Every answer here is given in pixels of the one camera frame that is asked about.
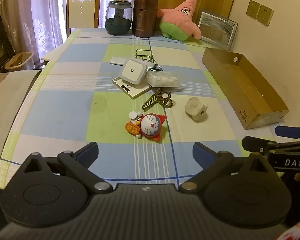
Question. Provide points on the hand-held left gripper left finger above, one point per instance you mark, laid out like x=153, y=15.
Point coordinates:
x=88, y=152

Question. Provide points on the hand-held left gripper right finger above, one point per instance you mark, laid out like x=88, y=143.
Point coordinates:
x=202, y=153

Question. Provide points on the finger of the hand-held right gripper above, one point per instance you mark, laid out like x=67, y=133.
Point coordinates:
x=252, y=143
x=286, y=131

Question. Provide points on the white plastic roll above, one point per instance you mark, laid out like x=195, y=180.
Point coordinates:
x=195, y=108

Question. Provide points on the brown cardboard box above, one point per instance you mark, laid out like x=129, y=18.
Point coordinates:
x=252, y=85

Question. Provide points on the blue cat toy figure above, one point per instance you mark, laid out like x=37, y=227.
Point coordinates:
x=151, y=126

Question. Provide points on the white box lid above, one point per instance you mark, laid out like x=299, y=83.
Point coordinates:
x=135, y=91

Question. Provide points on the clear cotton swab box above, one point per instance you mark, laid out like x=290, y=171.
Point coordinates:
x=162, y=78

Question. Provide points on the square white night light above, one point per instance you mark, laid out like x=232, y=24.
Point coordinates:
x=132, y=71

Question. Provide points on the white remote control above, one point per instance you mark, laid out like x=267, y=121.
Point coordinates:
x=116, y=60

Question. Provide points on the plaid tablecloth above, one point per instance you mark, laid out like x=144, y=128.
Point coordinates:
x=72, y=120

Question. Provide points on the wicker basket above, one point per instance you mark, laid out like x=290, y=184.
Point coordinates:
x=17, y=61

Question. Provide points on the dark glass jar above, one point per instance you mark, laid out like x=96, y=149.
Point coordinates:
x=117, y=25

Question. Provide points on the pink starfish plush toy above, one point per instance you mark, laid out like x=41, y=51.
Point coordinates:
x=180, y=17

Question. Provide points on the cream wooden chair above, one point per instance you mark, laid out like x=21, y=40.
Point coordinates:
x=83, y=12

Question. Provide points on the brown metal thermos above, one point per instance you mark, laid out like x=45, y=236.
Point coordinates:
x=145, y=17

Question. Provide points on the lilac lace curtain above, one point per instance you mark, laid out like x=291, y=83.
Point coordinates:
x=27, y=17

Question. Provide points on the beige wall socket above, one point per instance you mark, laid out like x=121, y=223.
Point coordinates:
x=265, y=15
x=253, y=9

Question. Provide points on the glass picture frame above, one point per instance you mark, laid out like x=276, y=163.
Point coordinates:
x=215, y=30

